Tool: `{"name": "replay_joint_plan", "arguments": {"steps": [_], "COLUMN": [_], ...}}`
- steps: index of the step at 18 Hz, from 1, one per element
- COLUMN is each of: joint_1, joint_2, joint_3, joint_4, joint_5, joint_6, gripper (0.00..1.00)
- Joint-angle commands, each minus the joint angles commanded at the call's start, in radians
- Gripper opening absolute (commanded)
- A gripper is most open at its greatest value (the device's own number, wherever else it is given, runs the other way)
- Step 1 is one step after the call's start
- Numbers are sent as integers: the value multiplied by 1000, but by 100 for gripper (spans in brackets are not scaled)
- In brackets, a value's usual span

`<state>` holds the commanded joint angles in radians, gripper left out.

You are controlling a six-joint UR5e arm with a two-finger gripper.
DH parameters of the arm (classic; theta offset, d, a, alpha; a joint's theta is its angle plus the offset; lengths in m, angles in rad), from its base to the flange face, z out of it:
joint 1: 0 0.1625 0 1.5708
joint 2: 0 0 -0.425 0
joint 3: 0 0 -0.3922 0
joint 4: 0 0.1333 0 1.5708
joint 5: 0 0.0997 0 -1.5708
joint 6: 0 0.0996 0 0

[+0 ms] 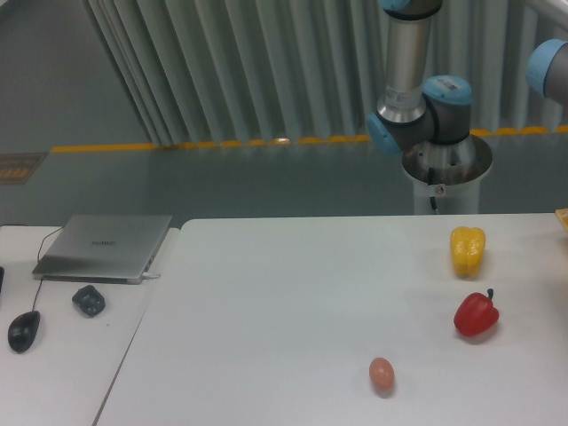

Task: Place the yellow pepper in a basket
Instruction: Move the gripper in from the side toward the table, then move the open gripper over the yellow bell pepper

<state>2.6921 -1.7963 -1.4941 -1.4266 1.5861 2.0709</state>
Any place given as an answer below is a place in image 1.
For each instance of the dark object at left edge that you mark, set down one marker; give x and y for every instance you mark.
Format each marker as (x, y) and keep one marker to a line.
(2, 275)

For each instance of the yellow bell pepper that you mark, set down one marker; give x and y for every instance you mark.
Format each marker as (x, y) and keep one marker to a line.
(467, 248)

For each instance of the red bell pepper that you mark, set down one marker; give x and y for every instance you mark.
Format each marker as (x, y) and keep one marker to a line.
(476, 314)

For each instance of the small black plastic tray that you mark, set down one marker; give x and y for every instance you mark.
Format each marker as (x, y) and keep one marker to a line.
(89, 301)

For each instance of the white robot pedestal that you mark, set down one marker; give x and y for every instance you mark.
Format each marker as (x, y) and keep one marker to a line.
(446, 179)

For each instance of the wooden basket edge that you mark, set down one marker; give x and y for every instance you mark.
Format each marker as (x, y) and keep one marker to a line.
(562, 217)

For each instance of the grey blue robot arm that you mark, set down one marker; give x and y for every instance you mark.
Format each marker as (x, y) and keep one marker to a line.
(406, 66)

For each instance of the black computer mouse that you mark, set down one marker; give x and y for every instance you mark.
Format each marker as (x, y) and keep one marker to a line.
(22, 331)

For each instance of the brown egg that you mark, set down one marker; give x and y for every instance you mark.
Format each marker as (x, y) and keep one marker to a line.
(381, 374)

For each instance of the grey pleated curtain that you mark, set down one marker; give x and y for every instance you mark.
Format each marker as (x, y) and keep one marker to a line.
(217, 71)

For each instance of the silver laptop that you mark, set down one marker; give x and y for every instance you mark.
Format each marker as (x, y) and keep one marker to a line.
(116, 249)

